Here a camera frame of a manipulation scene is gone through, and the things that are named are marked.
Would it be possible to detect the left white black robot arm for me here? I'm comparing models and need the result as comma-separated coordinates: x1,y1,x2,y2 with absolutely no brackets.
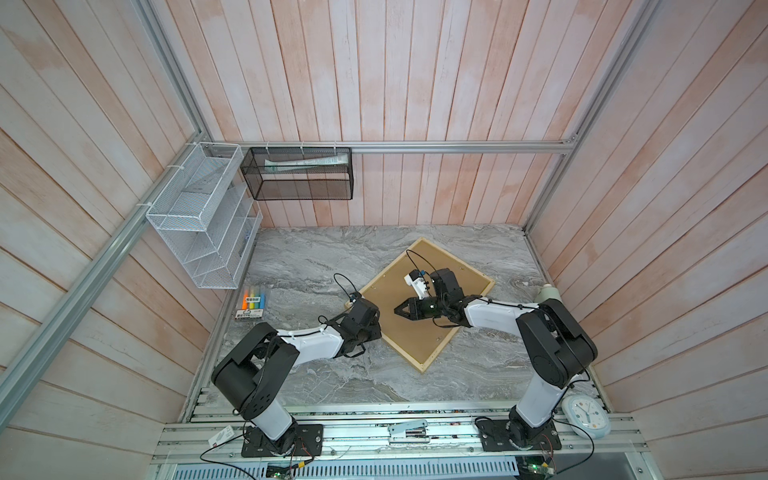
211,297,382,452

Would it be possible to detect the grey stapler on rail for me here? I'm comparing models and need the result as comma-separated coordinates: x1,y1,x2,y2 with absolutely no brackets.
388,420,430,444

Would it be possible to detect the pack of coloured highlighters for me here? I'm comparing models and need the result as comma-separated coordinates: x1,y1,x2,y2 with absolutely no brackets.
235,285,267,321

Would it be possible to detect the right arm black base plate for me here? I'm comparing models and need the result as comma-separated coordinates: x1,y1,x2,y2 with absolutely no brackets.
474,416,562,452

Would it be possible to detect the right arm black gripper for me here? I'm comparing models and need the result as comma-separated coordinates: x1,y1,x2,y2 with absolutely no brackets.
393,295,448,319

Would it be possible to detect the paper inside black basket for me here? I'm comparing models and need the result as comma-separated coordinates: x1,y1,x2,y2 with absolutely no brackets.
263,154,350,174

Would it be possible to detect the brown cardboard backing board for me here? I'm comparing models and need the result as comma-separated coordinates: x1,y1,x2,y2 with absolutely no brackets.
361,237,495,373

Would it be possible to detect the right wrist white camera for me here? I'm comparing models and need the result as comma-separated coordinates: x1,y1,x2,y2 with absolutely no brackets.
404,269,430,300

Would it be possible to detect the light wooden picture frame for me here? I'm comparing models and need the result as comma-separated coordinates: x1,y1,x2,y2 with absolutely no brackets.
344,236,497,374

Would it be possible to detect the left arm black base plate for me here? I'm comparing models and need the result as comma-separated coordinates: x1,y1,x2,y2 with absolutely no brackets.
241,424,324,458

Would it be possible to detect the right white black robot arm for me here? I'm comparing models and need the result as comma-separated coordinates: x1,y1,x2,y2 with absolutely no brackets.
394,268,598,450

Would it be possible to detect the white round clock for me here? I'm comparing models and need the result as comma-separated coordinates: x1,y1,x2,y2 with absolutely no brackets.
561,394,612,440

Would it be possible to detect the white wire mesh shelf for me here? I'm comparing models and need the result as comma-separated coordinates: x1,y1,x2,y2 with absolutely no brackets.
147,142,263,290

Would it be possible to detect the black wire mesh basket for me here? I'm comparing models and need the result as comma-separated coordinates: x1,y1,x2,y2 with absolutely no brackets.
240,146,355,201

